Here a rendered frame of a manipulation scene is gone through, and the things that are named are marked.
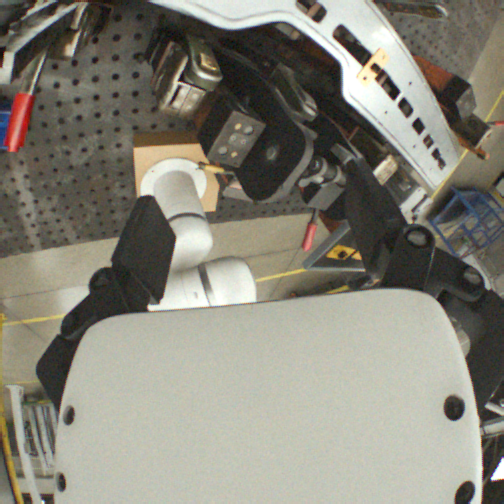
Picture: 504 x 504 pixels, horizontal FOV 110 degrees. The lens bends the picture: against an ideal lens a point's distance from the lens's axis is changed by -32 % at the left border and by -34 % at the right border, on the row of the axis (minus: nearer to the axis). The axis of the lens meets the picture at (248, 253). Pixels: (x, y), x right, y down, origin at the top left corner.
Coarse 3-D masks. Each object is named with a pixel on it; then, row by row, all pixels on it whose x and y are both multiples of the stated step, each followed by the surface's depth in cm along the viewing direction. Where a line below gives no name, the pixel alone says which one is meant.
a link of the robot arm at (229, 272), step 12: (204, 264) 49; (216, 264) 48; (228, 264) 48; (240, 264) 48; (204, 276) 46; (216, 276) 46; (228, 276) 46; (240, 276) 46; (252, 276) 49; (204, 288) 45; (216, 288) 45; (228, 288) 45; (240, 288) 45; (252, 288) 47; (216, 300) 45; (228, 300) 45; (240, 300) 44; (252, 300) 47
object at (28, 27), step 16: (0, 0) 4; (16, 0) 5; (0, 16) 5; (16, 16) 6; (32, 16) 10; (48, 16) 12; (64, 16) 12; (0, 32) 6; (16, 32) 9; (32, 32) 8; (48, 32) 10; (0, 48) 7; (16, 48) 7; (32, 48) 9; (0, 64) 7; (16, 64) 8; (0, 80) 8
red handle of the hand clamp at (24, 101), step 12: (48, 48) 14; (36, 60) 14; (36, 72) 14; (24, 84) 14; (36, 84) 15; (24, 96) 14; (12, 108) 14; (24, 108) 15; (12, 120) 15; (24, 120) 16; (12, 132) 15; (24, 132) 16; (12, 144) 15
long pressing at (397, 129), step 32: (160, 0) 20; (192, 0) 21; (224, 0) 22; (256, 0) 23; (288, 0) 24; (320, 0) 25; (352, 0) 25; (320, 32) 29; (352, 32) 30; (384, 32) 30; (352, 64) 35; (416, 64) 37; (352, 96) 41; (384, 96) 43; (416, 96) 44; (384, 128) 50; (448, 128) 57; (416, 160) 65; (448, 160) 71
